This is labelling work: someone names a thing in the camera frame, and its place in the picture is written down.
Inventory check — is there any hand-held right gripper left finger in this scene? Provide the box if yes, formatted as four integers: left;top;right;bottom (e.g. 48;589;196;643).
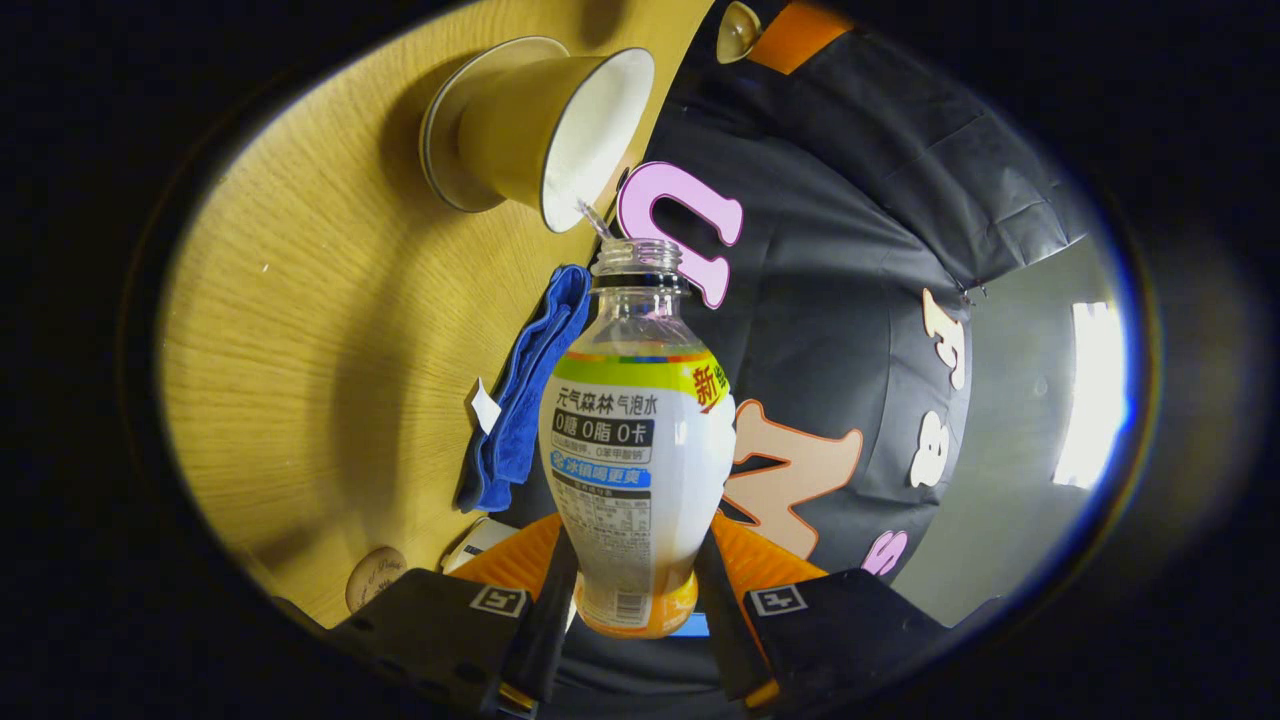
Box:
275;512;581;716

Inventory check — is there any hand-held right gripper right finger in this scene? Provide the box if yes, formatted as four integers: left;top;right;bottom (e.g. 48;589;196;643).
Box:
690;510;1001;713

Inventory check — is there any cream teacup lid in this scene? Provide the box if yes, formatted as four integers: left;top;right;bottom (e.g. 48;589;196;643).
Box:
716;1;763;64

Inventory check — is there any clear water bottle printed label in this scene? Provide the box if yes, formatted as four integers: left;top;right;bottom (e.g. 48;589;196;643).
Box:
538;238;738;639

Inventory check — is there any round cork coaster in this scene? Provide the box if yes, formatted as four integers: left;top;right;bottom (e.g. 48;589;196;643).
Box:
345;546;409;614

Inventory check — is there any cream ceramic teacup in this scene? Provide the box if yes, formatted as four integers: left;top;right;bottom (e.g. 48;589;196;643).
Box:
458;47;657;234

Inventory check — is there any white toaster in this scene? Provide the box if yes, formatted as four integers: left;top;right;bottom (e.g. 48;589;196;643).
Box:
440;515;521;576

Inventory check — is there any black backdrop cloth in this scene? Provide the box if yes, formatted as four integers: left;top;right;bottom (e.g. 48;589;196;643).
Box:
500;0;1091;691

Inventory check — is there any blue towel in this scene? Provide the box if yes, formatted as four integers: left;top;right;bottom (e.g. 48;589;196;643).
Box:
455;264;593;514

